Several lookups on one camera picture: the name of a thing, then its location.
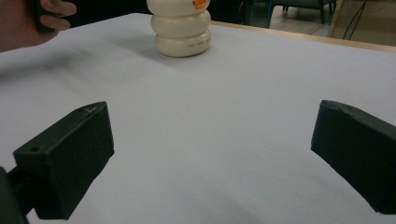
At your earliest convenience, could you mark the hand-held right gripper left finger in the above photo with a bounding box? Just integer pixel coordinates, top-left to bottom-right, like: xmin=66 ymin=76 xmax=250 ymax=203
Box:
xmin=12 ymin=101 xmax=116 ymax=221

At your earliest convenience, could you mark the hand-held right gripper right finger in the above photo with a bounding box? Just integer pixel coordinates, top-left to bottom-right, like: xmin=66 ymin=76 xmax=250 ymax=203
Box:
xmin=310 ymin=99 xmax=396 ymax=216

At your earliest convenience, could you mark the cream ribbed cup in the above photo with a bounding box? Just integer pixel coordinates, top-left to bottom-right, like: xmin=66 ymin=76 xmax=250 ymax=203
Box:
xmin=146 ymin=0 xmax=213 ymax=59

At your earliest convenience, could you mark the light wooden table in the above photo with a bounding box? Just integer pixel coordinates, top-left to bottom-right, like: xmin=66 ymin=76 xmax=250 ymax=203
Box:
xmin=210 ymin=20 xmax=396 ymax=54

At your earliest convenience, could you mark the white table mat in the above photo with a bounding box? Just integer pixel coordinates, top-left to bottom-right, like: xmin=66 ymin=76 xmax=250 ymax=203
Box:
xmin=0 ymin=12 xmax=396 ymax=224

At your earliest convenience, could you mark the dark chair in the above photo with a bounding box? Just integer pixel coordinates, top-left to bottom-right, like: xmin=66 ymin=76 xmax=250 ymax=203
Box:
xmin=272 ymin=0 xmax=338 ymax=25

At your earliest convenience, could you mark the black hanging cable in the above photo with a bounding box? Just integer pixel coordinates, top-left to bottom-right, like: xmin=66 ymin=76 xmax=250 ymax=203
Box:
xmin=341 ymin=0 xmax=369 ymax=41

